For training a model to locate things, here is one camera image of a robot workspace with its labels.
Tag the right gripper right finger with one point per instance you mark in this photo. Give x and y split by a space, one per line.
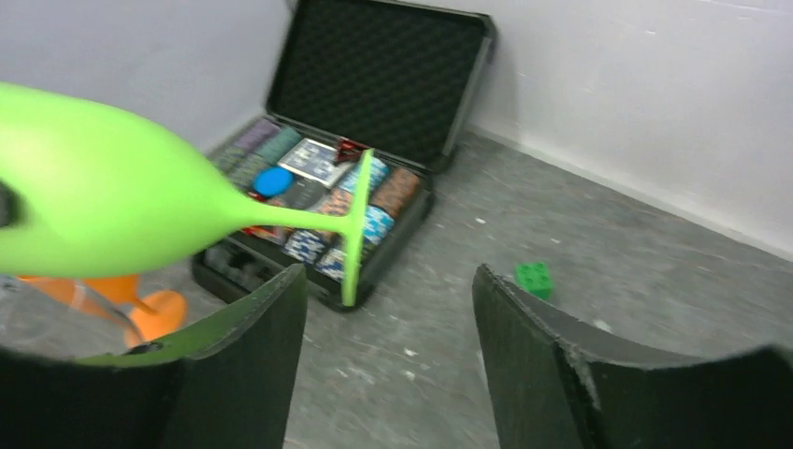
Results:
558 382

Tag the black poker chip case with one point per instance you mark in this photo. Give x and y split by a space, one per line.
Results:
396 77

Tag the green wine glass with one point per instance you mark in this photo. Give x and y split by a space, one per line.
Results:
89 190

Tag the orange wine glass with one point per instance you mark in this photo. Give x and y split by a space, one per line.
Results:
157 314

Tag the playing card deck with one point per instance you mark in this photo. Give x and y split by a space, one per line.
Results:
315 161

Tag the green toy brick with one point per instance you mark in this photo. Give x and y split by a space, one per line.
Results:
536 279

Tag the blue round chip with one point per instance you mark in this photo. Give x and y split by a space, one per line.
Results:
273 181

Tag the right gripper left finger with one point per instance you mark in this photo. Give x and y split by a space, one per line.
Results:
225 381

